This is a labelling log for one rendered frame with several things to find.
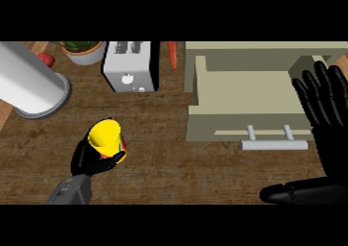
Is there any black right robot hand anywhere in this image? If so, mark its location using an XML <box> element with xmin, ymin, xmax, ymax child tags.
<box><xmin>259</xmin><ymin>61</ymin><xmax>348</xmax><ymax>206</ymax></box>

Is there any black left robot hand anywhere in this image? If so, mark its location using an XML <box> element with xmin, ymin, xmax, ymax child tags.
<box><xmin>70</xmin><ymin>116</ymin><xmax>127</xmax><ymax>177</ymax></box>

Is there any yellow cup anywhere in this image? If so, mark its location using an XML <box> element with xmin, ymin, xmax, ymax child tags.
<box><xmin>87</xmin><ymin>118</ymin><xmax>129</xmax><ymax>165</ymax></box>

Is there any beige open drawer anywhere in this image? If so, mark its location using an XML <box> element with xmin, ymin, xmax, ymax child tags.
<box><xmin>187</xmin><ymin>55</ymin><xmax>330</xmax><ymax>142</ymax></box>

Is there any beige cabinet body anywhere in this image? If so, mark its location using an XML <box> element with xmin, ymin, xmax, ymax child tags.
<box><xmin>184</xmin><ymin>40</ymin><xmax>348</xmax><ymax>94</ymax></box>

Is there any white toaster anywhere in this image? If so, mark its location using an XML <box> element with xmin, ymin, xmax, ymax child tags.
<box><xmin>101</xmin><ymin>40</ymin><xmax>161</xmax><ymax>93</ymax></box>

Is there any red apple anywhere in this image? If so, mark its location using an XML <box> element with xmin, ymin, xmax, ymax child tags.
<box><xmin>37</xmin><ymin>53</ymin><xmax>56</xmax><ymax>68</ymax></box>

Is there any potted green plant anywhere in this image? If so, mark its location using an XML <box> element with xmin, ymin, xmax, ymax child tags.
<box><xmin>52</xmin><ymin>40</ymin><xmax>108</xmax><ymax>66</ymax></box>

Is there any orange carrot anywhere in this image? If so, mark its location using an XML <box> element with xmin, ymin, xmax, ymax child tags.
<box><xmin>167</xmin><ymin>40</ymin><xmax>179</xmax><ymax>70</ymax></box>

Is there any grey drawer handle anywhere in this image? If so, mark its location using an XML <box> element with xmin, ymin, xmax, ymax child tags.
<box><xmin>240</xmin><ymin>124</ymin><xmax>309</xmax><ymax>151</ymax></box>

